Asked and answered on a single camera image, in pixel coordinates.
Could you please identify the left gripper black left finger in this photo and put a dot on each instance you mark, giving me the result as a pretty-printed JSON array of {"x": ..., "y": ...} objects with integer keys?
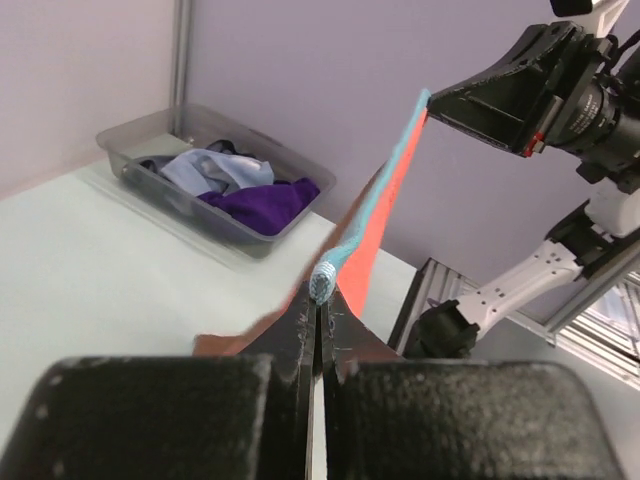
[{"x": 247, "y": 416}]

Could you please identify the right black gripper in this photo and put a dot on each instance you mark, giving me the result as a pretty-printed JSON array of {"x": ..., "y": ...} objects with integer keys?
[{"x": 530, "y": 94}]

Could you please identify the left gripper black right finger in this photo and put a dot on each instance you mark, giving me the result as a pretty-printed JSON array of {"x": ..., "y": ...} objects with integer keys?
[{"x": 392, "y": 418}]

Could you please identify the brown orange towel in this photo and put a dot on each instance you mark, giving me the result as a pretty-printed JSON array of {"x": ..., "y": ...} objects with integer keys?
[{"x": 345, "y": 259}]

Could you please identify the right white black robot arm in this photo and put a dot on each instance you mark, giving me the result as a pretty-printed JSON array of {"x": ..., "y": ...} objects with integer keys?
[{"x": 581, "y": 245}]

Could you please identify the purple towel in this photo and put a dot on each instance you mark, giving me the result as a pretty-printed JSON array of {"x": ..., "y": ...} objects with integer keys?
[{"x": 268, "y": 209}]

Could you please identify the clear grey plastic bin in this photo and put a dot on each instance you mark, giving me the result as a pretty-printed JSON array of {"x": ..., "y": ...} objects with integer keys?
[{"x": 201, "y": 126}]

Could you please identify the light blue towel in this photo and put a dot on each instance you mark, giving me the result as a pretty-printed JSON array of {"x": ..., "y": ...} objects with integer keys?
[{"x": 181, "y": 173}]

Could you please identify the dark blue grey towel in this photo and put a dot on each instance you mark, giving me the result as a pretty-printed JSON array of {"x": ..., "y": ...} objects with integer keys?
[{"x": 220, "y": 156}]

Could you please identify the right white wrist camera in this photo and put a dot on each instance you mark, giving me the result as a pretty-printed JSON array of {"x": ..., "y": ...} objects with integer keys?
[{"x": 597, "y": 17}]

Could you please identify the right aluminium corner post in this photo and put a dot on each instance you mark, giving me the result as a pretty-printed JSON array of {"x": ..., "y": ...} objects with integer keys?
[{"x": 179, "y": 63}]

